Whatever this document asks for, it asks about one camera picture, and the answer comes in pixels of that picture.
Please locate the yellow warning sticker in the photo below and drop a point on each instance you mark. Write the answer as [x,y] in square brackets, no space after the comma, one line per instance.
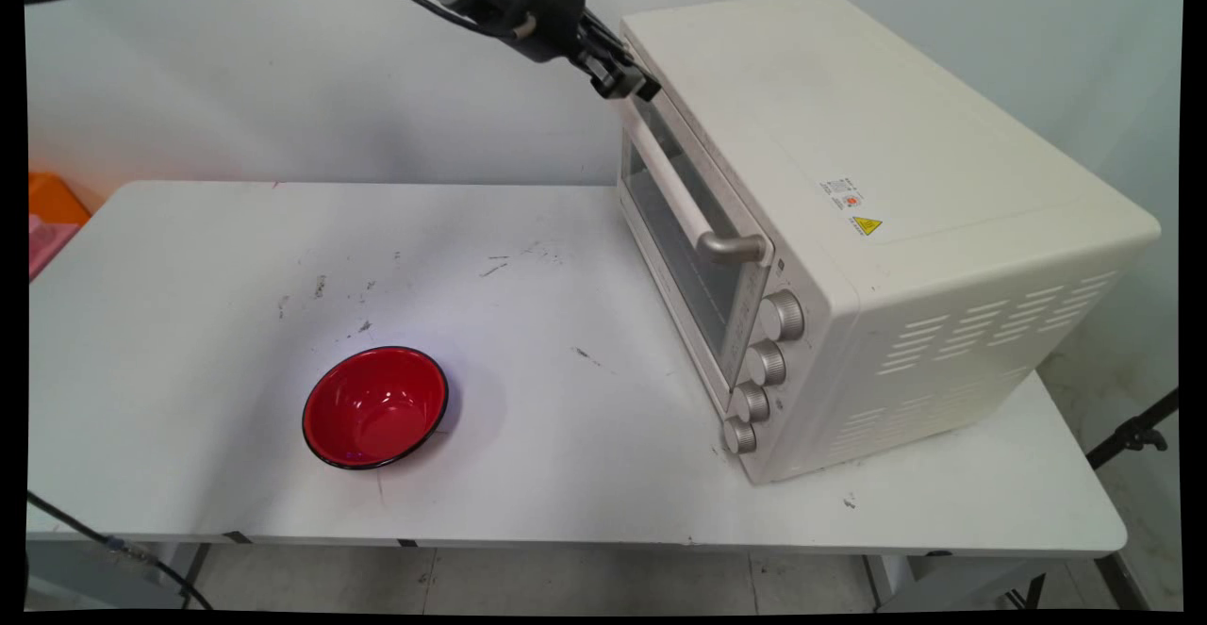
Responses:
[867,226]

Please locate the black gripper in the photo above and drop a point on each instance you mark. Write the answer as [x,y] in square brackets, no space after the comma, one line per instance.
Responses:
[533,8]

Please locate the silver oven knob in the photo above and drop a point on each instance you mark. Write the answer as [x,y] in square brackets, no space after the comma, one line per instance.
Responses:
[752,402]
[783,316]
[768,363]
[740,435]

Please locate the orange box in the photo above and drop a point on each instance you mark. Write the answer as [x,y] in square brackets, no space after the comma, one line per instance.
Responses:
[55,199]

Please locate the red bowl with black rim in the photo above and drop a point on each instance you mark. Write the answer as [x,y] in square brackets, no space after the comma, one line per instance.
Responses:
[375,408]

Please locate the black tripod stand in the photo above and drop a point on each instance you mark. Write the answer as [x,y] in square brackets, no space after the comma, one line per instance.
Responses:
[1132,435]

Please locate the pink box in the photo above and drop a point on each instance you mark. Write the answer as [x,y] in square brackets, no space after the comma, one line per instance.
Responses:
[47,243]

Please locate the grey metal table leg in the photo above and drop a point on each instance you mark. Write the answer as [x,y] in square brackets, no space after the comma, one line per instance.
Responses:
[179,568]

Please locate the cream toaster oven body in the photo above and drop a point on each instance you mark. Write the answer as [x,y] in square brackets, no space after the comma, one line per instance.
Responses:
[943,135]

